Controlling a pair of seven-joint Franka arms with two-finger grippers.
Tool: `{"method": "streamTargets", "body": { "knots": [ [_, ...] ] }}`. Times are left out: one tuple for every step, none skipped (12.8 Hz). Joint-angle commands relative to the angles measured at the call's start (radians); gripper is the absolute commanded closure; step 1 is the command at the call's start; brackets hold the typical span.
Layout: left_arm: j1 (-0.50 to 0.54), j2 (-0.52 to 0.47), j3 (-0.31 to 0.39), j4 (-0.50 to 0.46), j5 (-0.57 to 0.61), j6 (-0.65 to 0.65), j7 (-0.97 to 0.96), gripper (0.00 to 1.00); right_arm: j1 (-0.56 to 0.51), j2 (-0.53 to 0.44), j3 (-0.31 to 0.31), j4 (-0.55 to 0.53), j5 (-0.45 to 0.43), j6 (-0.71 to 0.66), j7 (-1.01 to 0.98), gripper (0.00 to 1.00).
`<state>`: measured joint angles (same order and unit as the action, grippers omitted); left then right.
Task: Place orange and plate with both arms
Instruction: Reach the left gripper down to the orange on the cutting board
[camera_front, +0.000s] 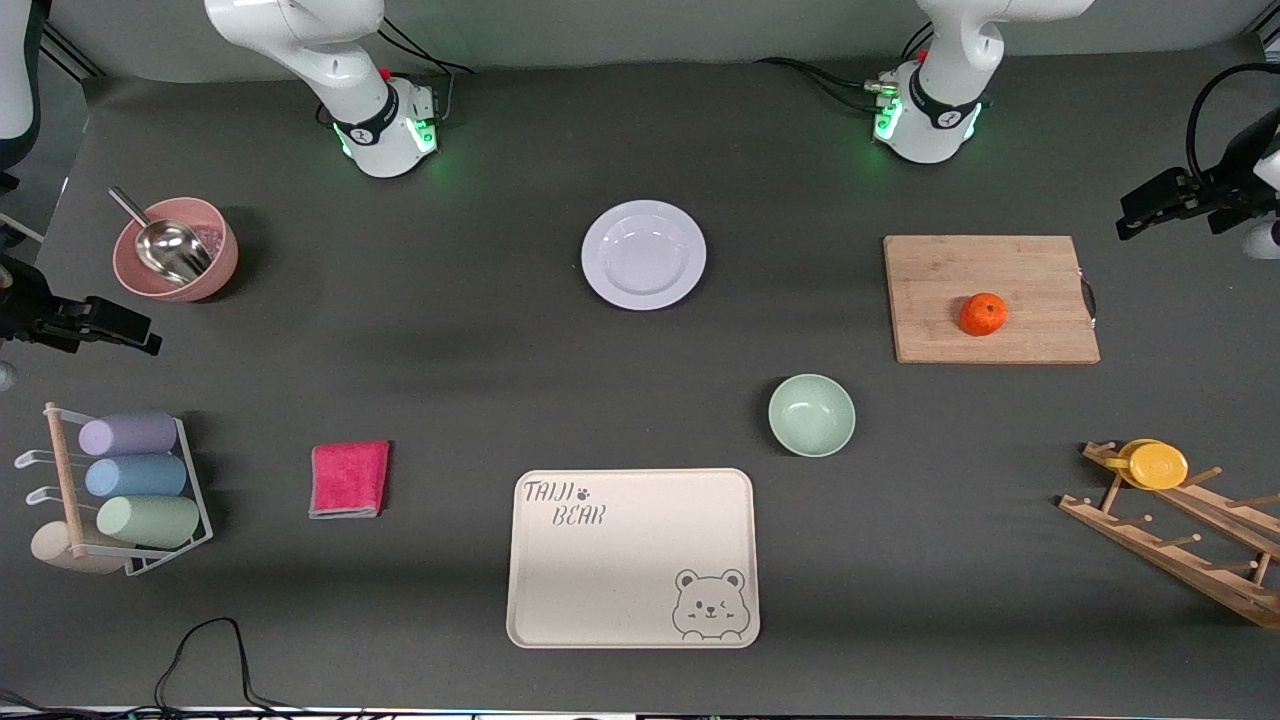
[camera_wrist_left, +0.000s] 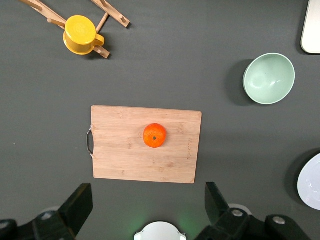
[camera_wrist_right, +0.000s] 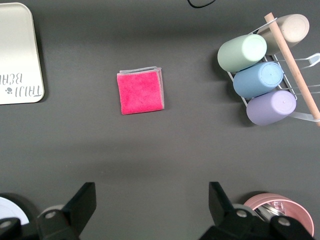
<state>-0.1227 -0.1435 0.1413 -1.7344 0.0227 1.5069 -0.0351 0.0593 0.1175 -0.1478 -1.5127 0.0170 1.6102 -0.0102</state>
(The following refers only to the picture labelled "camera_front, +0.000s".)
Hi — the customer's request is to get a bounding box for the orange fruit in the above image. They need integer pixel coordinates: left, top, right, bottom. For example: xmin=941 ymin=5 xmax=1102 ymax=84
xmin=959 ymin=292 xmax=1009 ymax=337

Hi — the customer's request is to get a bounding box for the pink folded cloth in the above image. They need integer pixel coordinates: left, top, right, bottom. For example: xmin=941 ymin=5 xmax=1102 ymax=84
xmin=309 ymin=440 xmax=392 ymax=520

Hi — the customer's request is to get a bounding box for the wooden cutting board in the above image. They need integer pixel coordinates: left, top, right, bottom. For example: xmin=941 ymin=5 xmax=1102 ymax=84
xmin=883 ymin=235 xmax=1102 ymax=366

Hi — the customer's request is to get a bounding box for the white wire cup rack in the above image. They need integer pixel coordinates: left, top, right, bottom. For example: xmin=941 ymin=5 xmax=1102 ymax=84
xmin=14 ymin=401 xmax=215 ymax=578

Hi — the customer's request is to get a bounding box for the black left arm base cable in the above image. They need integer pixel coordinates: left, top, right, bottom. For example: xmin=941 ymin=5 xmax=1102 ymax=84
xmin=755 ymin=25 xmax=936 ymax=113

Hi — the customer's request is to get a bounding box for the yellow cup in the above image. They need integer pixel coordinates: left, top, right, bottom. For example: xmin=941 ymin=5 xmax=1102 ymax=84
xmin=1105 ymin=438 xmax=1190 ymax=491

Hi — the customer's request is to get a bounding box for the green cup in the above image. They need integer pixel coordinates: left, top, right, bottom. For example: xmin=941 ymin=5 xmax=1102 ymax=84
xmin=96 ymin=495 xmax=201 ymax=550

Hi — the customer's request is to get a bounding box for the pink bowl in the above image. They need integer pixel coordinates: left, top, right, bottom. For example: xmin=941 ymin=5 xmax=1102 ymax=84
xmin=112 ymin=196 xmax=240 ymax=303

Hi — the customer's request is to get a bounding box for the black arm base cable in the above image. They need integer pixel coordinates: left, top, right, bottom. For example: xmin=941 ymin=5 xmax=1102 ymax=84
xmin=380 ymin=15 xmax=476 ymax=126
xmin=755 ymin=25 xmax=936 ymax=113

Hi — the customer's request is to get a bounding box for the black right arm base cable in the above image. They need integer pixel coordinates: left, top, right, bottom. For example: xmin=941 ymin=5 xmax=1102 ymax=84
xmin=380 ymin=15 xmax=476 ymax=126

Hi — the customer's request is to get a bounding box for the wooden peg rack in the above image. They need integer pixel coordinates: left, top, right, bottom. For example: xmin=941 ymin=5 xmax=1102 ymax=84
xmin=1058 ymin=440 xmax=1280 ymax=631

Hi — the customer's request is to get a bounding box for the green bowl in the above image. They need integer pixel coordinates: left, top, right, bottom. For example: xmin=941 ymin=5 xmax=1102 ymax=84
xmin=768 ymin=373 xmax=857 ymax=459

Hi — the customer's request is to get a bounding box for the white round plate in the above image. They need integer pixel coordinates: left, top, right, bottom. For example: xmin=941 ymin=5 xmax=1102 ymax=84
xmin=581 ymin=199 xmax=708 ymax=312

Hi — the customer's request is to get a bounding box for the purple cup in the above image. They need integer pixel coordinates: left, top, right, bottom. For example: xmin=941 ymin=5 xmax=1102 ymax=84
xmin=78 ymin=411 xmax=179 ymax=458

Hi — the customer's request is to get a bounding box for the beige cup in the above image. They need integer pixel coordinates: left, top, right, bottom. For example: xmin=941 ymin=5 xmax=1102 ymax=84
xmin=30 ymin=521 xmax=131 ymax=576

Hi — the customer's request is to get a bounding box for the blue cup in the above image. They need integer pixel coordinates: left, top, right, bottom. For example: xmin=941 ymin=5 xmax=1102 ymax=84
xmin=84 ymin=455 xmax=189 ymax=499

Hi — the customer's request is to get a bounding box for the black cable on table edge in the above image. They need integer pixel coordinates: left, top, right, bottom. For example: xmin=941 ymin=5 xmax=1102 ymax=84
xmin=0 ymin=617 xmax=401 ymax=720

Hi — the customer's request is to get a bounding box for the black left gripper cable loop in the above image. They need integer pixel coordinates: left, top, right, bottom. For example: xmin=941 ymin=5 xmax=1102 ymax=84
xmin=1187 ymin=63 xmax=1280 ymax=181

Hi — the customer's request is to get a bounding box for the metal scoop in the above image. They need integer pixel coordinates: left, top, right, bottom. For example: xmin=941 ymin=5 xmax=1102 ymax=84
xmin=108 ymin=186 xmax=214 ymax=286

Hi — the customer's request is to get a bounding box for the beige bear print tray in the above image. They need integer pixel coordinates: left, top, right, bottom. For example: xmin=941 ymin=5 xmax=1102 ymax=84
xmin=506 ymin=468 xmax=761 ymax=650

